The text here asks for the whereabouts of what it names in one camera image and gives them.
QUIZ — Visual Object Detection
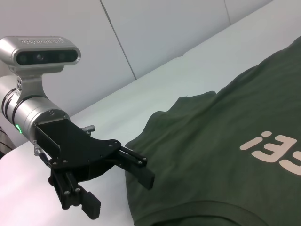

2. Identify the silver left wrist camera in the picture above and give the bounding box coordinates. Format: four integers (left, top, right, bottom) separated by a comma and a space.
0, 35, 82, 101

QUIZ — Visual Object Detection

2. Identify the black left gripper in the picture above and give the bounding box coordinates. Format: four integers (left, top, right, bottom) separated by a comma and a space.
34, 119, 123, 221

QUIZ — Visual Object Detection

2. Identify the dark left wrist cable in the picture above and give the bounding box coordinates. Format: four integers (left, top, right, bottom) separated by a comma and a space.
34, 141, 51, 167

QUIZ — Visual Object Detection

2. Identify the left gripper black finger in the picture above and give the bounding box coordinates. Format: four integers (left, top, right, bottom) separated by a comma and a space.
110, 145, 156, 190

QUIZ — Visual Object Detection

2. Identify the dark brown striped object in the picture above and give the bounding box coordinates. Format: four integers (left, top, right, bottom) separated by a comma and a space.
0, 127, 12, 162

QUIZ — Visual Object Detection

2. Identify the dark green FREE! t-shirt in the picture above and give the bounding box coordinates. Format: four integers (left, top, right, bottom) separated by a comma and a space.
124, 35, 301, 226

